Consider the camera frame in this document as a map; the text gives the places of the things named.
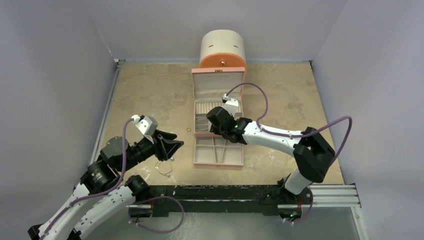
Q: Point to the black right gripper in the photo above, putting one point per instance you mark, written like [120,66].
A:
[216,118]

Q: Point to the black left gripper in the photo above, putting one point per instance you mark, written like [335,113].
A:
[165,144]

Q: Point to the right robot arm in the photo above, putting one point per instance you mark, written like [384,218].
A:
[312,153]

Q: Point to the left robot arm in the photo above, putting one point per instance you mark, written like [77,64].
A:
[102,190]

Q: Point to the pink jewelry box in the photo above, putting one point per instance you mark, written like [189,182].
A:
[209,86]

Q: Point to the silver pearl bangle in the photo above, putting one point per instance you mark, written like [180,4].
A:
[165,168]

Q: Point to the pink box pull-out drawer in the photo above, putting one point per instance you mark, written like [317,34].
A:
[217,151]

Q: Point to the round beige orange box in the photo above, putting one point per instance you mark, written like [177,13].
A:
[222,48]

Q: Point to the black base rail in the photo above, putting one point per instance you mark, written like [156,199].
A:
[268,200]

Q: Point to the aluminium frame rail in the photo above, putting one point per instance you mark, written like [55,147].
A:
[83,88]

